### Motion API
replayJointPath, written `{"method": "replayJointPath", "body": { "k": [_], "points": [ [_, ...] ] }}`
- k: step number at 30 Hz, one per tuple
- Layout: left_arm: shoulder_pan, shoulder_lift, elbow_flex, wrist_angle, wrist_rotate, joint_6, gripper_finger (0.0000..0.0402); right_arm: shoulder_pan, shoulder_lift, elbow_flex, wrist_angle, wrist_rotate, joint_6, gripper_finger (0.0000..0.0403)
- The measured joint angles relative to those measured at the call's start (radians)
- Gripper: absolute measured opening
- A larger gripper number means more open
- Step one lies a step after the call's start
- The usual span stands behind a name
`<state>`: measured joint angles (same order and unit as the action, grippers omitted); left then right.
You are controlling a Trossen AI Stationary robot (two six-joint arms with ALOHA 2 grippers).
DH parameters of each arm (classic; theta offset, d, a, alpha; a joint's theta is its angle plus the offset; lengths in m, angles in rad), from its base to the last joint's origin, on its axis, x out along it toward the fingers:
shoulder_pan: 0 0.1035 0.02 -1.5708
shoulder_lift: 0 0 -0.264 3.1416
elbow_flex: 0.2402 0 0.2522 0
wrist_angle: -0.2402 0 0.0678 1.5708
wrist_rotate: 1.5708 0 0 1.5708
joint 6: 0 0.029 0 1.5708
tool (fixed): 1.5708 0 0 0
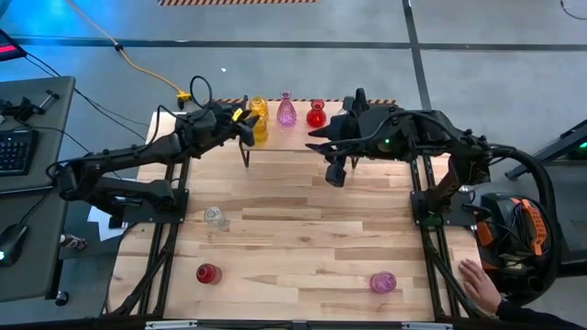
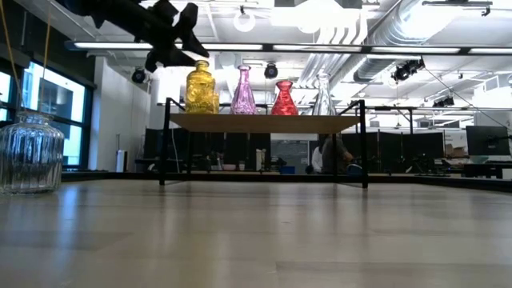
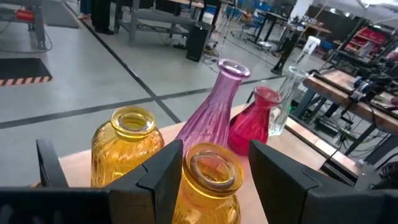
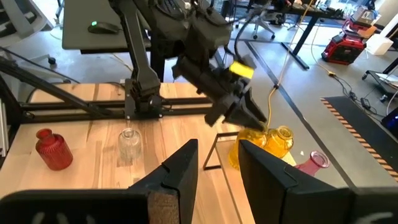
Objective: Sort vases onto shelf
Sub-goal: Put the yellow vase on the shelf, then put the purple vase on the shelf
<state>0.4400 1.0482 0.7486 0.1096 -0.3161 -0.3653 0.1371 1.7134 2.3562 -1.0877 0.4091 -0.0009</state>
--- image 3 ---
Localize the wooden workbench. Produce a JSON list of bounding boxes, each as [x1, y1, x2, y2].
[[303, 68, 398, 156]]

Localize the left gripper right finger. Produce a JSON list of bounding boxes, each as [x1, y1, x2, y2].
[[248, 139, 398, 224]]

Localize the red bulbous glass vase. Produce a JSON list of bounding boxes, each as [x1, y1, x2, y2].
[[228, 86, 282, 156]]

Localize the red box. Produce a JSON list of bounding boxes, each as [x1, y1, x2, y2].
[[15, 9, 35, 23]]

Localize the tall clear faceted vase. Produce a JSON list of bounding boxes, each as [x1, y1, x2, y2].
[[269, 65, 308, 137]]

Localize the grey metal table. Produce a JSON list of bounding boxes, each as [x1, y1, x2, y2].
[[114, 0, 215, 47]]

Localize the hazard-striped floor mat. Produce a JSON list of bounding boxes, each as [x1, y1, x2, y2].
[[0, 57, 53, 87]]

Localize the yellow glass jar vase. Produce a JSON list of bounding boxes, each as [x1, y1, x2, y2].
[[172, 142, 245, 224], [91, 105, 165, 187]]

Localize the person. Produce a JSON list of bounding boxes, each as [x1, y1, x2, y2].
[[77, 0, 115, 35]]

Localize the wooden shelf with black frame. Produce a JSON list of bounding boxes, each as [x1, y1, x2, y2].
[[30, 90, 327, 224]]

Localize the grey metal stand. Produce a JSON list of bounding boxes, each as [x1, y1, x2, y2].
[[26, 0, 47, 50]]

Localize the red storage bins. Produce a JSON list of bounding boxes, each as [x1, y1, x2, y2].
[[345, 27, 387, 54]]

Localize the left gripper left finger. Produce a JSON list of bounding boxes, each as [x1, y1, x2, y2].
[[0, 139, 184, 224]]

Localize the white object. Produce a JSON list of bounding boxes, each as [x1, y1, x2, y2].
[[302, 35, 322, 57]]

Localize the black stand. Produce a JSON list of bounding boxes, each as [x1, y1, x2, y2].
[[271, 27, 301, 75]]

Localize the black computer tower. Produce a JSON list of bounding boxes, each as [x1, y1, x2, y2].
[[185, 21, 213, 63]]

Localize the office chair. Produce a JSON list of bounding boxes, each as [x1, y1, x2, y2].
[[231, 7, 261, 43]]

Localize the tall pink ribbed vase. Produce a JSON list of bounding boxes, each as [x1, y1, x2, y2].
[[175, 58, 251, 156]]

